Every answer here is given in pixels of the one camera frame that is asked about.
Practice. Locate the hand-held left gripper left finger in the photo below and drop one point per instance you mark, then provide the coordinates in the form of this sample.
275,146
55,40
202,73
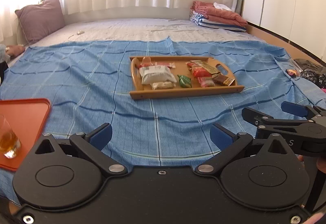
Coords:
100,135

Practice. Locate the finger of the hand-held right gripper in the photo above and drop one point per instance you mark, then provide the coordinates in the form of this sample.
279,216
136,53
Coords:
262,119
294,109

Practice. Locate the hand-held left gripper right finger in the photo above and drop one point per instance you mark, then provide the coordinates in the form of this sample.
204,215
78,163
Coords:
221,137

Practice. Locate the brown chocolate bar packet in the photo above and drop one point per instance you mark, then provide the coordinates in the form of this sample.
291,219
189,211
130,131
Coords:
222,80

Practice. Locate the slim red snack packet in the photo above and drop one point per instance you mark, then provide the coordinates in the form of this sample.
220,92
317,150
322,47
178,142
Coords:
206,82

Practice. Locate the wooden tray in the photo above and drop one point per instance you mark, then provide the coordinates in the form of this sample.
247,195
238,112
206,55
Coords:
183,92

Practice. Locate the green pea snack packet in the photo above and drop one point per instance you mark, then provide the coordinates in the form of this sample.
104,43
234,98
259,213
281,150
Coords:
184,81

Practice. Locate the big red snack packet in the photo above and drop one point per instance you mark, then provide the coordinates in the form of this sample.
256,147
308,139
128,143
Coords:
201,71

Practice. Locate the beige cracker packet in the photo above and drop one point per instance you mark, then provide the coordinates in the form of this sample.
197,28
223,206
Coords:
163,85

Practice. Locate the large white snack packet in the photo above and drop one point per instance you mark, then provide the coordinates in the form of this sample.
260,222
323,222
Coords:
156,74

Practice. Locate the pink jelly cup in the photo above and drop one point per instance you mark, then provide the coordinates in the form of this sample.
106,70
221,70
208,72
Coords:
146,60

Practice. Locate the red label biscuit packet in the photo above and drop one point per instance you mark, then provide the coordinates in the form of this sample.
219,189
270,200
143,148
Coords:
165,65

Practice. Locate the person's right hand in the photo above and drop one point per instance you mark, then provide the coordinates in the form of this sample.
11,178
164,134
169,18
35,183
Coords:
322,164

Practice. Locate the small colourful toy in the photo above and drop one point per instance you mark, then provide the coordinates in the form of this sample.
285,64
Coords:
291,72

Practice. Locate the dark floral cloth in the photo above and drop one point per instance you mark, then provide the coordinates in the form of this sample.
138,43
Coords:
314,77

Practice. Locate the olive cloth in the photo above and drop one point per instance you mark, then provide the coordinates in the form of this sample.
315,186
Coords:
309,63

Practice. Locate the blue checked bedsheet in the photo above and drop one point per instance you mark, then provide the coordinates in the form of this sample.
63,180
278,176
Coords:
76,73

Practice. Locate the orange plastic tray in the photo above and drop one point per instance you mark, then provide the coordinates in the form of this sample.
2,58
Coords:
25,122

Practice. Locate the glass of tea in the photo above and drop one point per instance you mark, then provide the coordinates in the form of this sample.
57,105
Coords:
9,142

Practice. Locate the small white object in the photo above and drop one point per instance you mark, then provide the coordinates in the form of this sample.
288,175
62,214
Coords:
80,32

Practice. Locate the folded blue striped blanket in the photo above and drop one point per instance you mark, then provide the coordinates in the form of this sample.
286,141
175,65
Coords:
216,25

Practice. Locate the white quilted mattress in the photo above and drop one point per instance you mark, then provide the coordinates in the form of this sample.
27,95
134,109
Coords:
127,27

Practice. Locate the folded towels stack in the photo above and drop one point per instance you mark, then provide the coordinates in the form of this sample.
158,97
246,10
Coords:
221,16

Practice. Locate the small white cloth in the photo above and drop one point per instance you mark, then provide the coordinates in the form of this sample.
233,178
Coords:
222,6

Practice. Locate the pink cloth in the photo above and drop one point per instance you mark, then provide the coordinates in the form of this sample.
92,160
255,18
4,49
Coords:
15,50

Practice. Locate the light blue plastic bag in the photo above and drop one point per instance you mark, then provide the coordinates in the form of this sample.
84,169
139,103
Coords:
3,52

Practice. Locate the purple pillow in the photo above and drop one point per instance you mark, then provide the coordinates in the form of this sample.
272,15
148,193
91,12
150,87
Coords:
40,20

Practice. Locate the wooden bed frame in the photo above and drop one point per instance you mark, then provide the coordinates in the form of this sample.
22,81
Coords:
280,40

